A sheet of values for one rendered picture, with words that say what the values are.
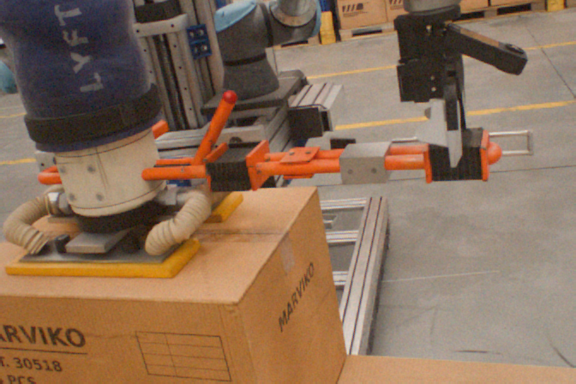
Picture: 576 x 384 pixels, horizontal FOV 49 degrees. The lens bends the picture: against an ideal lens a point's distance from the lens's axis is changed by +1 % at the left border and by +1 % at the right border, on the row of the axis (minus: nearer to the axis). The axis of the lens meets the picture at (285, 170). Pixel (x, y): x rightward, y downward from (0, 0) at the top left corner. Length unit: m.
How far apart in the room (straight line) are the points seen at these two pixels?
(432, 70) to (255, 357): 0.49
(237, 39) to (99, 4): 0.64
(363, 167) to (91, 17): 0.47
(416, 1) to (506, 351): 1.63
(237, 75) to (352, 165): 0.75
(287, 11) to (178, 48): 0.36
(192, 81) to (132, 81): 0.76
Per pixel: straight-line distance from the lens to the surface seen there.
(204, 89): 1.87
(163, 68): 1.85
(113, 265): 1.08
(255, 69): 1.63
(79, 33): 1.03
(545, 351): 2.32
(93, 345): 1.11
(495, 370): 1.37
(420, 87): 0.89
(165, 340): 1.02
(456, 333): 2.39
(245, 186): 1.00
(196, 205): 1.04
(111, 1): 1.05
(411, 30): 0.89
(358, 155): 0.94
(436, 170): 0.92
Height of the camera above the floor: 1.41
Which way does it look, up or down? 20 degrees down
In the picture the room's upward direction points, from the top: 11 degrees counter-clockwise
